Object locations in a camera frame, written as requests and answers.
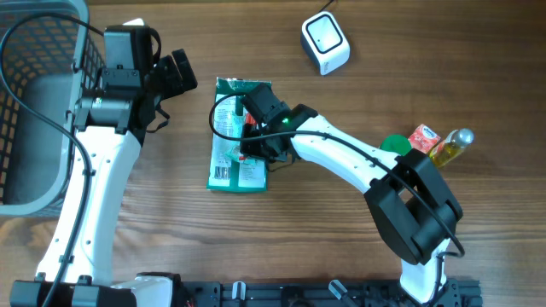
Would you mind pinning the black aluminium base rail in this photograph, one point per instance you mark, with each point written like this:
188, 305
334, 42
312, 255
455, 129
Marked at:
298, 294

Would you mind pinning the green glove package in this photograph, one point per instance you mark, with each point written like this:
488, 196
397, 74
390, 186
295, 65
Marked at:
230, 170

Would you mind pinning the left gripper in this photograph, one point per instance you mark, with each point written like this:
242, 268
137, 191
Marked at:
168, 66

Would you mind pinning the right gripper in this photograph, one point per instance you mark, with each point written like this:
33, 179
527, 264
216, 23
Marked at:
247, 147

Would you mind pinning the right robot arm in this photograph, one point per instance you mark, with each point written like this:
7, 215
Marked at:
412, 206

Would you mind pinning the grey plastic shopping basket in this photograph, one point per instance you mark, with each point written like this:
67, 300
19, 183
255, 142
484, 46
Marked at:
48, 62

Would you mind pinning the red toothpaste tube box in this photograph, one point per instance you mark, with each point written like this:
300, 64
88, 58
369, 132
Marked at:
249, 120

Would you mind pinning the yellow oil bottle grey cap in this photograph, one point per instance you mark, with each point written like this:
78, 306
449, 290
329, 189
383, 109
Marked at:
451, 147

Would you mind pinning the green lid jar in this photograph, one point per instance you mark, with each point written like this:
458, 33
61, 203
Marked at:
396, 144

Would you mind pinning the red tissue pack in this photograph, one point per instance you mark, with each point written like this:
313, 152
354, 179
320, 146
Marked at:
424, 139

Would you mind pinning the white barcode scanner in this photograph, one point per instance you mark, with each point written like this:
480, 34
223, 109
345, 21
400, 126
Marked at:
324, 42

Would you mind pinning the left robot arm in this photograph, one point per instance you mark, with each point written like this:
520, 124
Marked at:
110, 122

